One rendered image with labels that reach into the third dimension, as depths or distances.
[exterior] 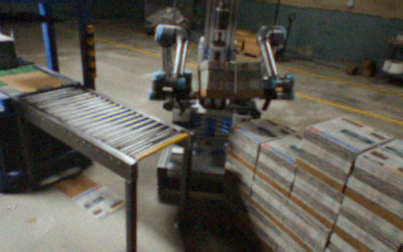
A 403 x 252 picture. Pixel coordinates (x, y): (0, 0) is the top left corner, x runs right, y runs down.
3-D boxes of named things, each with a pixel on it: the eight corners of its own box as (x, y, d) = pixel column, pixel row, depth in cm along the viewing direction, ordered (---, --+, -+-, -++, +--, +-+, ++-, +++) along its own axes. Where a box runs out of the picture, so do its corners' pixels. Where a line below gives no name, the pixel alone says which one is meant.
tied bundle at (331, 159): (334, 150, 194) (345, 116, 184) (382, 174, 172) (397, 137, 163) (294, 165, 173) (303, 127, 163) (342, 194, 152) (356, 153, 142)
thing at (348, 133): (345, 117, 183) (345, 115, 182) (395, 137, 162) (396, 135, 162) (304, 128, 163) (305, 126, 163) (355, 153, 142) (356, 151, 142)
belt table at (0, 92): (82, 92, 283) (81, 81, 279) (4, 110, 235) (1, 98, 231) (41, 74, 320) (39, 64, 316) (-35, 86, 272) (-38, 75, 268)
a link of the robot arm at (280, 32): (246, 86, 264) (265, 22, 231) (260, 85, 270) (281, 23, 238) (253, 94, 255) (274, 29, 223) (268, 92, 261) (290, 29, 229)
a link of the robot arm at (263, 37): (257, 22, 222) (274, 85, 212) (269, 22, 227) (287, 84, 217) (248, 31, 233) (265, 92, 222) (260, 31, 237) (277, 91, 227)
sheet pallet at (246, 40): (275, 57, 843) (279, 35, 819) (261, 61, 782) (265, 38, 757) (237, 49, 905) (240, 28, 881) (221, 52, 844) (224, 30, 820)
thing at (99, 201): (129, 203, 258) (129, 202, 257) (99, 221, 236) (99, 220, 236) (101, 184, 277) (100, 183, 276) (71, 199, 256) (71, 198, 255)
